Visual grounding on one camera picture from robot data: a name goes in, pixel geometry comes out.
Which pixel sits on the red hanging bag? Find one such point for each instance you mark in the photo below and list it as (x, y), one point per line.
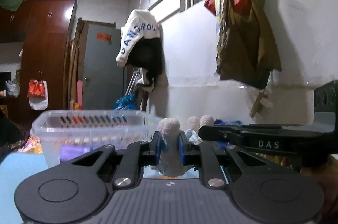
(210, 5)

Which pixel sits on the clear plastic basket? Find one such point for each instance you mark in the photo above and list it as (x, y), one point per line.
(91, 128)

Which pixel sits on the black hanging garment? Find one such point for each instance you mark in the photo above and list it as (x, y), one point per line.
(147, 55)

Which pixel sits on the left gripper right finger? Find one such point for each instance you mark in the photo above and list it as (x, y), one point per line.
(206, 159)

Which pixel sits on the grey metal door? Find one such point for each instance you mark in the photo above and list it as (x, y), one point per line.
(103, 80)

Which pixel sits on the orange white plastic bag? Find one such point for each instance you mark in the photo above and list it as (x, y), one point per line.
(37, 95)

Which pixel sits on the blue plastic bag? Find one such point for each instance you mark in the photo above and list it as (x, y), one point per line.
(126, 102)

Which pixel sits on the white hanging jacket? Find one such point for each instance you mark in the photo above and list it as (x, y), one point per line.
(140, 24)

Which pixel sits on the brown wooden wardrobe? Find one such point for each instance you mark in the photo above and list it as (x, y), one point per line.
(44, 27)

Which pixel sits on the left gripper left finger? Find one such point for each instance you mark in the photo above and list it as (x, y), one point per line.
(132, 160)

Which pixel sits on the plush toy with white feet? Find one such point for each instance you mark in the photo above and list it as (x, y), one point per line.
(169, 128)

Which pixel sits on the purple box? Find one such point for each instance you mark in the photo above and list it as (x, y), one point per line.
(68, 152)

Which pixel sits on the olive hanging bags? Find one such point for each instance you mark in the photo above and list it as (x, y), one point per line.
(246, 50)

